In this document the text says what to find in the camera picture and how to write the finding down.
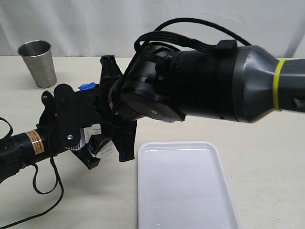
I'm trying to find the white rectangular tray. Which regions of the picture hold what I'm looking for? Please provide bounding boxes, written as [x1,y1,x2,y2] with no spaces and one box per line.
[138,141,241,229]

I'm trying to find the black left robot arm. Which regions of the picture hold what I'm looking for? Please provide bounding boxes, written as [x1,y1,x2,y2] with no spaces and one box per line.
[0,91,114,181]

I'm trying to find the blue container lid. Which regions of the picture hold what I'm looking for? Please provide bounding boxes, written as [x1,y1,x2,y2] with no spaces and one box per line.
[78,82,99,91]

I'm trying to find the white backdrop curtain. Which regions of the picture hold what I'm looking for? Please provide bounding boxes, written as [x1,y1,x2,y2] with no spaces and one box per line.
[0,0,305,57]

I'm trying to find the stainless steel cup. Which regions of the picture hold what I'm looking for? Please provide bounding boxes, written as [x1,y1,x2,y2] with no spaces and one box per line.
[17,40,57,88]

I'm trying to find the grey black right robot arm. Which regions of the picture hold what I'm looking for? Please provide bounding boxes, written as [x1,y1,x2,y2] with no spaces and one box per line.
[99,40,305,162]

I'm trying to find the clear tall plastic container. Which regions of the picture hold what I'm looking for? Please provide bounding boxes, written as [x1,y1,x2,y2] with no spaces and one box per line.
[82,124,114,159]

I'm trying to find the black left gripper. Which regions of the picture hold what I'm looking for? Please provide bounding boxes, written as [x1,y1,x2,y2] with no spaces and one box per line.
[37,90,102,170]

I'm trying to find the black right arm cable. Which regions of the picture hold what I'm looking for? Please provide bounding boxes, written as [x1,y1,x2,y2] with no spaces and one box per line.
[134,18,253,64]

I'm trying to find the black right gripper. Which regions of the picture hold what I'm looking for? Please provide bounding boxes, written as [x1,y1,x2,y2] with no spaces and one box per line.
[98,55,137,162]

